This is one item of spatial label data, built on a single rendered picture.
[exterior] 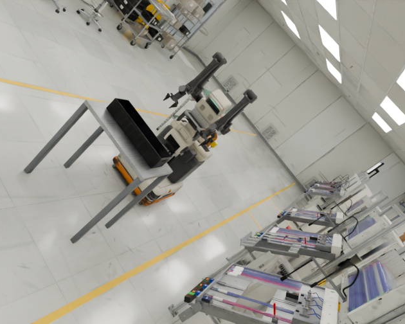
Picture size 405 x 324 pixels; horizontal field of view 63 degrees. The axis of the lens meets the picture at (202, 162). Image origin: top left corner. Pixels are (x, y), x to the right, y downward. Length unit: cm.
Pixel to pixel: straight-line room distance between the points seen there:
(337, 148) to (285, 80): 297
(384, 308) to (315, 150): 1037
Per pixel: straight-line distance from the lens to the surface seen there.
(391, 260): 242
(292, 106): 1223
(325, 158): 1200
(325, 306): 213
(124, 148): 233
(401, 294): 183
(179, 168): 360
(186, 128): 328
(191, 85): 302
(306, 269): 490
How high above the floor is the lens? 186
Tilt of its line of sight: 19 degrees down
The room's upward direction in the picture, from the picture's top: 49 degrees clockwise
